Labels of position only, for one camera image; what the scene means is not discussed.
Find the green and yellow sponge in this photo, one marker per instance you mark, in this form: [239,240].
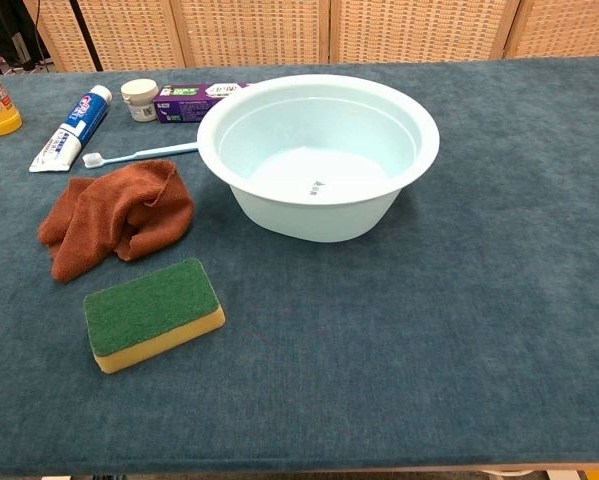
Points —
[149,300]

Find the light blue toothbrush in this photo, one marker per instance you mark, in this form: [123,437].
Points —
[129,156]

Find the brown cloth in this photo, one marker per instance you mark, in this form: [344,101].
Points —
[109,215]

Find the blue table cloth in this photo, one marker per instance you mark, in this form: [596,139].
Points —
[379,350]

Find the light blue plastic basin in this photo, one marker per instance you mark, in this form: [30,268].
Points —
[319,215]

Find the purple toothpaste box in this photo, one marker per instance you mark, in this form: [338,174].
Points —
[184,105]

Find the small white jar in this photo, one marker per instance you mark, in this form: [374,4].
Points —
[139,100]

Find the wicker folding screen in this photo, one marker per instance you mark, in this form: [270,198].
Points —
[254,30]

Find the blue white toothpaste tube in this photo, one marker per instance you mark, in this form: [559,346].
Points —
[69,135]

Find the black tripod stand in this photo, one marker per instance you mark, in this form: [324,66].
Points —
[86,35]

